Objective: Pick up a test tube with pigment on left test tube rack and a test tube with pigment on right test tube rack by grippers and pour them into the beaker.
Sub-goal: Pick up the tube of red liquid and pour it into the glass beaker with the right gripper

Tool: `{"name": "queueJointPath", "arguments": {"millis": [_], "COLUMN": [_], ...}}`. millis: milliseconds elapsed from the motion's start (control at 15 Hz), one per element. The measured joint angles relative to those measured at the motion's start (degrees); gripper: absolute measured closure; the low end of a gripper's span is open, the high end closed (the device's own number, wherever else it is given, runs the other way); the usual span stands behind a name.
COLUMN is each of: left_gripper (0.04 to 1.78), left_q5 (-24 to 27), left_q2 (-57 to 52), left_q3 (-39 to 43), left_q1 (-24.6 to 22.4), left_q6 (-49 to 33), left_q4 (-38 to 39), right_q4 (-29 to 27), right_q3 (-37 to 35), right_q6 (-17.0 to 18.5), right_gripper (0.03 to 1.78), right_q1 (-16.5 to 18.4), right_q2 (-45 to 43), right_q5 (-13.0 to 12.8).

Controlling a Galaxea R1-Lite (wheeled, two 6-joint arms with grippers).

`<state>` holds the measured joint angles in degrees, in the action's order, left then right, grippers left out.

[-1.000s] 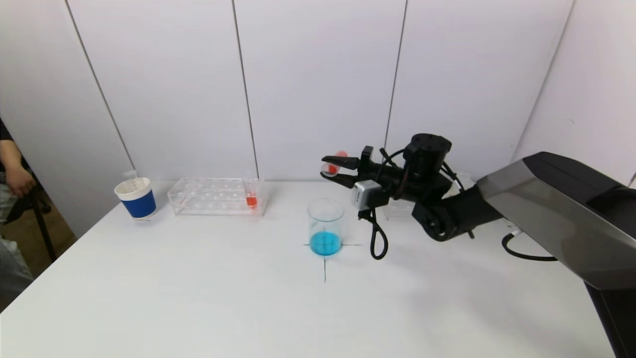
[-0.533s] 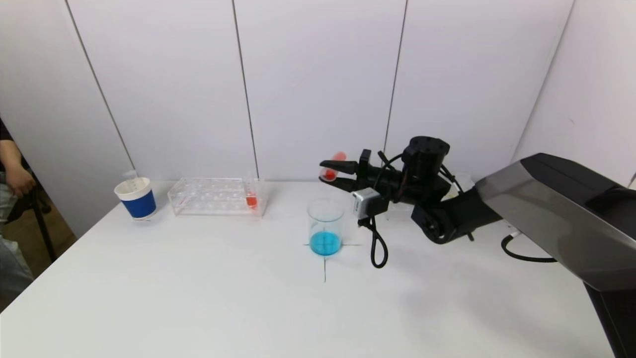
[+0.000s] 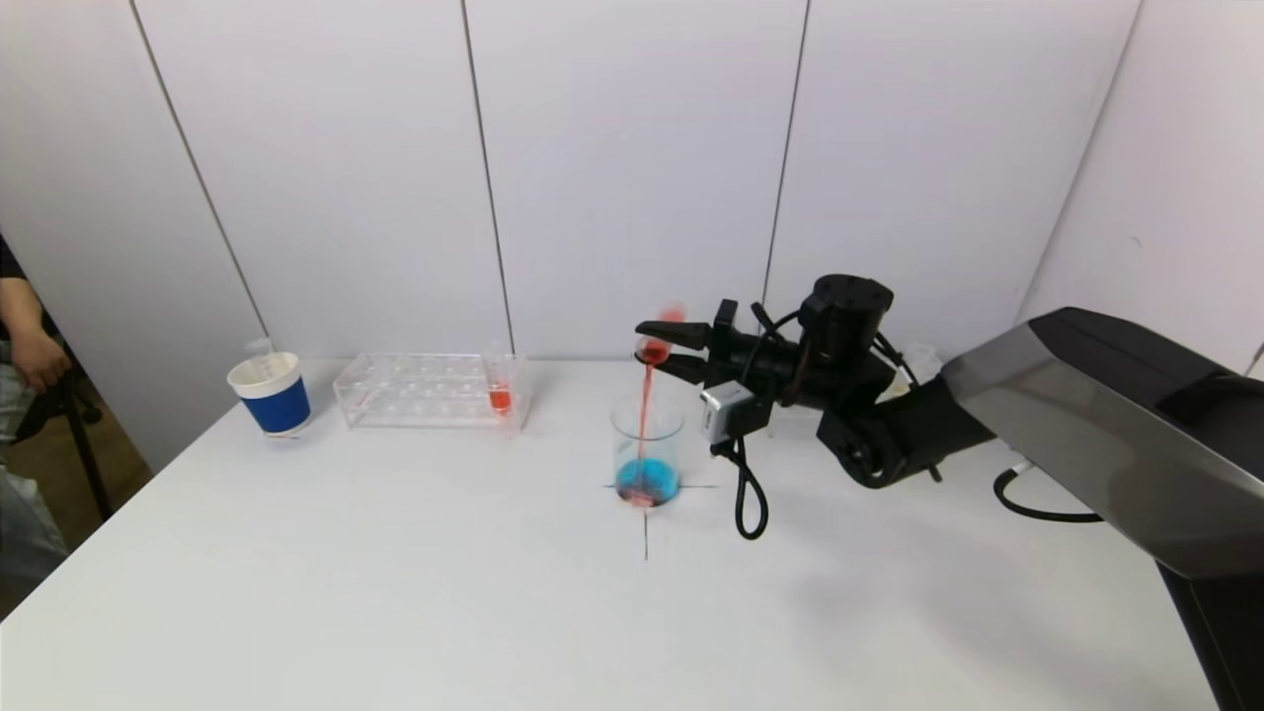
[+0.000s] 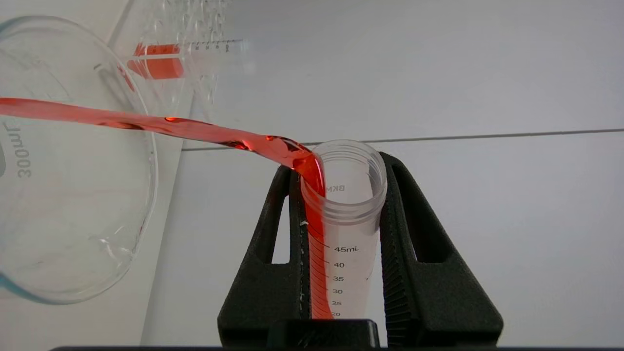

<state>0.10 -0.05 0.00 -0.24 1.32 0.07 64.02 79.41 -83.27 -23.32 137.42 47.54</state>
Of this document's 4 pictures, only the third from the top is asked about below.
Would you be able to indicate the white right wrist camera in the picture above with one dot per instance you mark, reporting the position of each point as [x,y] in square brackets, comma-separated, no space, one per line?
[726,407]

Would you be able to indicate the seated person in dark clothes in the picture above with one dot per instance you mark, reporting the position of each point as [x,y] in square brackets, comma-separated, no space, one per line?
[39,355]

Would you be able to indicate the clear glass beaker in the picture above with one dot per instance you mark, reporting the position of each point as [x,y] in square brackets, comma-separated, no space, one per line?
[647,464]

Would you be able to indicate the test tube with blue pigment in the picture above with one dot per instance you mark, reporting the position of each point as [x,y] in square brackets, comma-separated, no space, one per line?
[260,355]

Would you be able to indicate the clear acrylic test tube rack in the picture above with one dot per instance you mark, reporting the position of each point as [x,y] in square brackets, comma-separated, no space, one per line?
[425,395]

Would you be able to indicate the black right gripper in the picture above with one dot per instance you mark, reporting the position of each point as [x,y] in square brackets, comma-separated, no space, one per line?
[726,342]

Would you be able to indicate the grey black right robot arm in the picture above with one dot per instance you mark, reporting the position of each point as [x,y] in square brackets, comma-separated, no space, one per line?
[1086,415]

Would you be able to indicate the blue white paper cup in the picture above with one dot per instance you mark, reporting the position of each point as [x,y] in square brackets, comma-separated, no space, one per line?
[278,407]

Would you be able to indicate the test tube with red pigment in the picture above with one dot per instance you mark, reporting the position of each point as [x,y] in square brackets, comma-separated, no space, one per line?
[501,399]
[654,352]

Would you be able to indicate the black office chair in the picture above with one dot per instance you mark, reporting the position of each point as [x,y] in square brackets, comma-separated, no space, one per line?
[84,444]

